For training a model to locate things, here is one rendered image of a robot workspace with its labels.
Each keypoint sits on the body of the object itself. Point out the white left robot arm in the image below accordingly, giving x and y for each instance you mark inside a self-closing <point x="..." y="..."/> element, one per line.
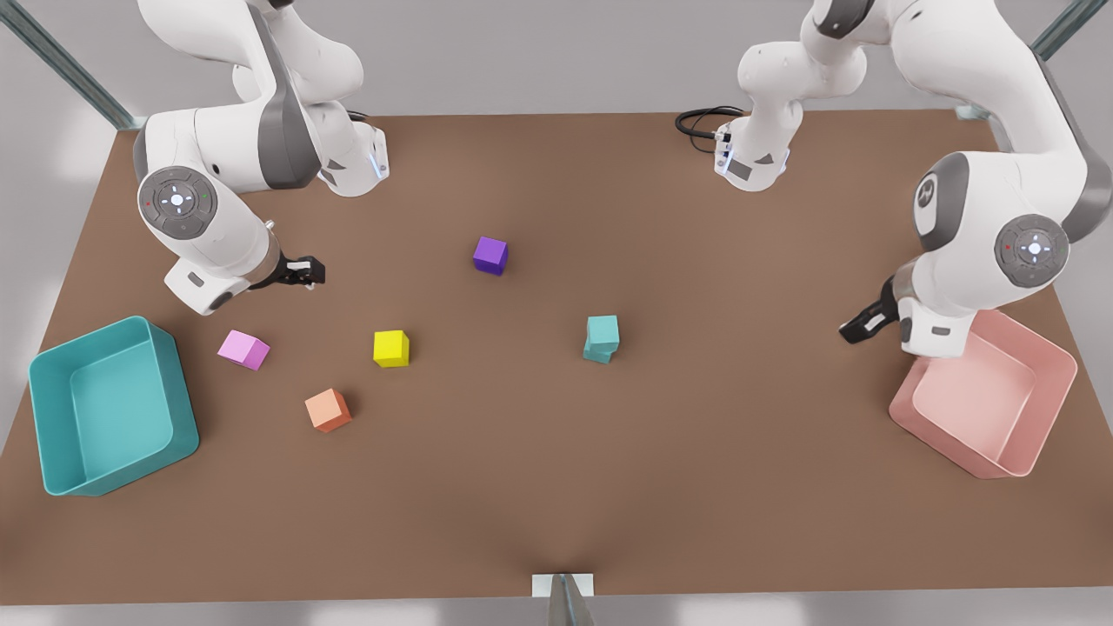
<point x="1000" y="200"/>

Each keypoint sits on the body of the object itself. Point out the orange cube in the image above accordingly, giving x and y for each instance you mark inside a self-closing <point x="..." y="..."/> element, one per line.
<point x="327" y="410"/>

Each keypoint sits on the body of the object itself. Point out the silver frame post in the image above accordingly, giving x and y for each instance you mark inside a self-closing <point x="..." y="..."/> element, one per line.
<point x="565" y="600"/>
<point x="61" y="63"/>
<point x="1056" y="30"/>

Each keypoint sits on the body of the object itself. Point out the teal blue cube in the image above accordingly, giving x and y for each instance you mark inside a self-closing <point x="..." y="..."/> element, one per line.
<point x="602" y="333"/>
<point x="597" y="356"/>

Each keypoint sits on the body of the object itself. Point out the pink cube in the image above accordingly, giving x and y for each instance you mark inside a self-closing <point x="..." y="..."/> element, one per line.
<point x="242" y="349"/>

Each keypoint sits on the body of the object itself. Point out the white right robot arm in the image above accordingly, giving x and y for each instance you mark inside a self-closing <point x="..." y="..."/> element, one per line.
<point x="226" y="148"/>

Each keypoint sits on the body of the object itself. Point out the yellow cube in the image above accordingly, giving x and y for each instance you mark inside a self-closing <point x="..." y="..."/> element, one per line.
<point x="390" y="349"/>

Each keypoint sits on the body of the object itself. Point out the pink plastic bin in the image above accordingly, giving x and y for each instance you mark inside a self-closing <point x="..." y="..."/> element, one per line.
<point x="991" y="409"/>

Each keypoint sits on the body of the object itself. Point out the teal plastic bin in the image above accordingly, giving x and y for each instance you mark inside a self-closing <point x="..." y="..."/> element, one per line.
<point x="104" y="417"/>

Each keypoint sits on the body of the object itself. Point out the purple cube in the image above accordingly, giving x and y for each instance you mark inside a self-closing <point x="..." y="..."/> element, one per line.
<point x="489" y="255"/>

